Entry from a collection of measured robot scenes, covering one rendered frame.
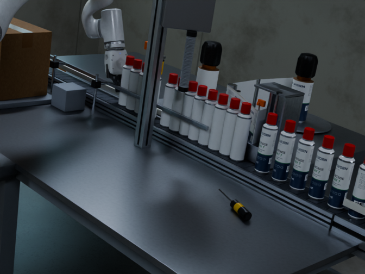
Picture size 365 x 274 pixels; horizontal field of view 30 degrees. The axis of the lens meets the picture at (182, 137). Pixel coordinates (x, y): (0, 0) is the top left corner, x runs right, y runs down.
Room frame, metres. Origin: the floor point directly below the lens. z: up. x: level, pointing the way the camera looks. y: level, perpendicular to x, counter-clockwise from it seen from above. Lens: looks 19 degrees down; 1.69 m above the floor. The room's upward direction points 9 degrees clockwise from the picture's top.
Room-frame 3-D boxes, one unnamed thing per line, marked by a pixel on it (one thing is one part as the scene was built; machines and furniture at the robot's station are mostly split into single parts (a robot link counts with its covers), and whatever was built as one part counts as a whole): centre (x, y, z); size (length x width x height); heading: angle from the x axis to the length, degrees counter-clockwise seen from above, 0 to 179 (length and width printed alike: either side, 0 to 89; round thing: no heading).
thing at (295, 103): (2.26, -0.30, 1.01); 0.14 x 0.13 x 0.26; 47
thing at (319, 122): (2.81, -0.46, 0.89); 0.31 x 0.31 x 0.01
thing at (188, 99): (2.41, -0.01, 0.98); 0.05 x 0.05 x 0.20
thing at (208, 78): (2.74, -0.06, 1.03); 0.09 x 0.09 x 0.30
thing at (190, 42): (2.30, 0.02, 1.18); 0.04 x 0.04 x 0.21
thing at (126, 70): (2.66, 0.25, 0.98); 0.05 x 0.05 x 0.20
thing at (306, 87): (2.81, -0.46, 1.04); 0.09 x 0.09 x 0.29
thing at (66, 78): (2.49, 0.07, 0.86); 1.65 x 0.08 x 0.04; 47
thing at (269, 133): (2.15, -0.28, 0.98); 0.05 x 0.05 x 0.20
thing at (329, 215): (2.49, 0.07, 0.85); 1.65 x 0.11 x 0.05; 47
